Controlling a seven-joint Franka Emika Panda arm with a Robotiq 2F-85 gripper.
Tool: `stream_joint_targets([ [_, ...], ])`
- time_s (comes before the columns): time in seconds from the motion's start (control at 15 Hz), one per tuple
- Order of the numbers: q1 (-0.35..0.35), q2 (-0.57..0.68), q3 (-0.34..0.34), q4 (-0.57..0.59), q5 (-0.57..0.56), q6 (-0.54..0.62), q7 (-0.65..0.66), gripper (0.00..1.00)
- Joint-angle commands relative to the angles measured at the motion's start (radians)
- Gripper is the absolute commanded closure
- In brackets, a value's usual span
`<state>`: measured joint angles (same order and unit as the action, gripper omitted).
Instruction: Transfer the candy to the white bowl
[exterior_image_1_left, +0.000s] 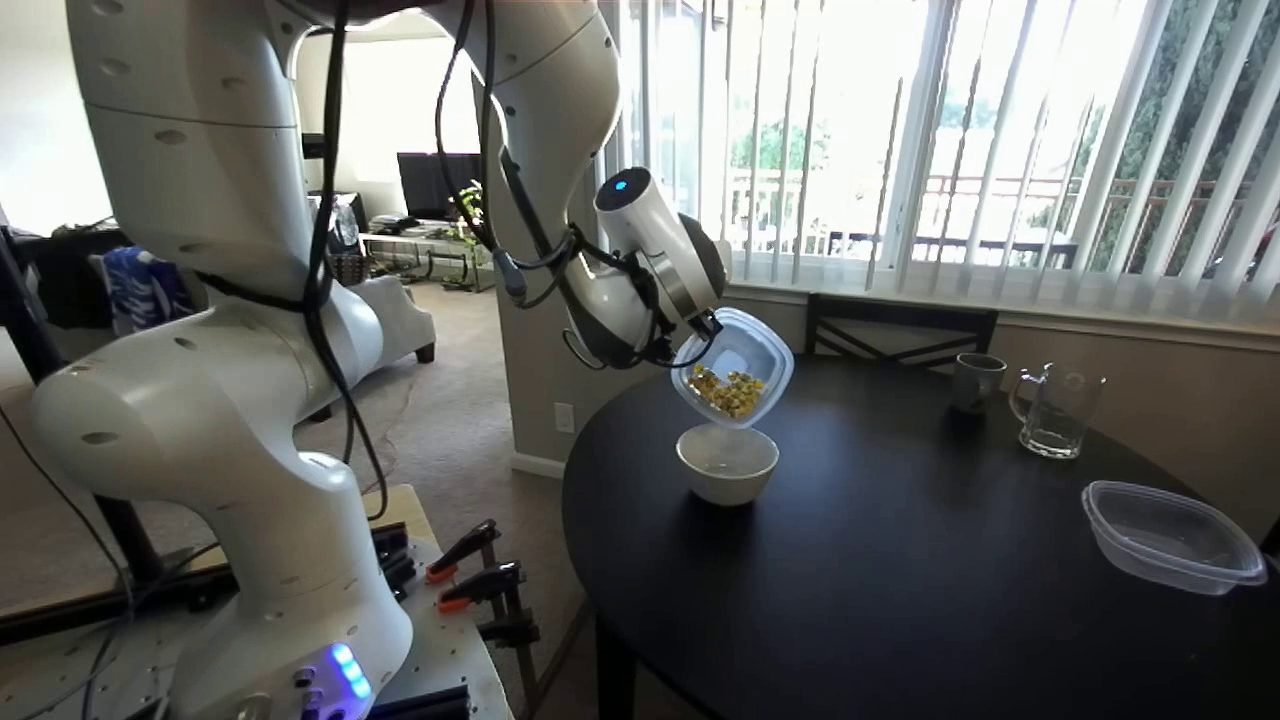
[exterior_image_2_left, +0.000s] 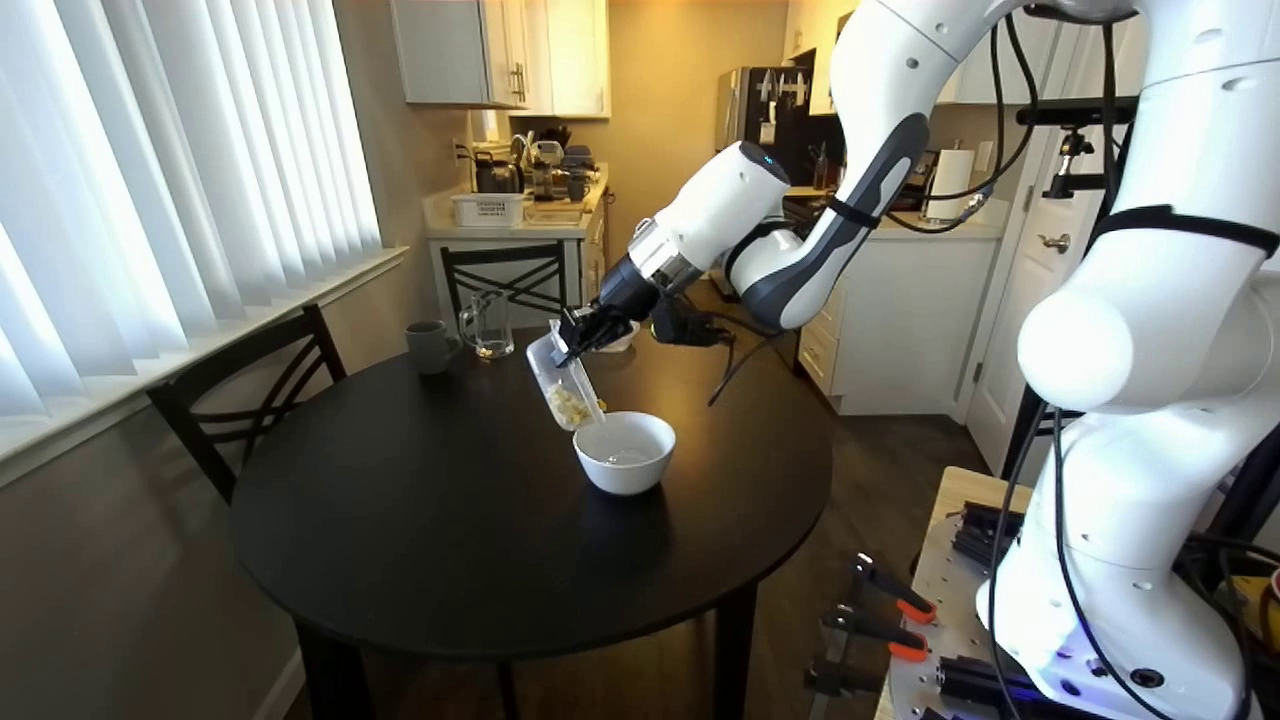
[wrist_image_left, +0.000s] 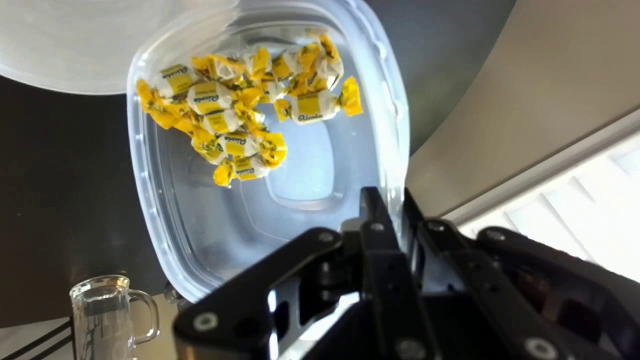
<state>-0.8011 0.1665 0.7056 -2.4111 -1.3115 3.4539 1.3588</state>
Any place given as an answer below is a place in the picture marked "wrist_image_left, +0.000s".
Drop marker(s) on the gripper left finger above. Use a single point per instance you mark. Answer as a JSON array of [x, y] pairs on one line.
[[250, 305]]

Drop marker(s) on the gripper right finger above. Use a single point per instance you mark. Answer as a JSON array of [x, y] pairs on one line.
[[500, 290]]

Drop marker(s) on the clear plastic container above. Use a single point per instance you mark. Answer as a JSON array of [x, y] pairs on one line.
[[215, 235]]

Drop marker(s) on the yellow wrapped candy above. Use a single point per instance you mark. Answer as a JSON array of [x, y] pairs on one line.
[[310, 106]]

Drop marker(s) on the white bowl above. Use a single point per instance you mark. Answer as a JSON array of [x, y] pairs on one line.
[[75, 45]]

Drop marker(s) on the clear glass mug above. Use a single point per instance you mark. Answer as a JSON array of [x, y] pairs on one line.
[[102, 320]]

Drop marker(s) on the heap of yellow wrapped candies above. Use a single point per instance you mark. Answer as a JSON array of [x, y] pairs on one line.
[[212, 97]]

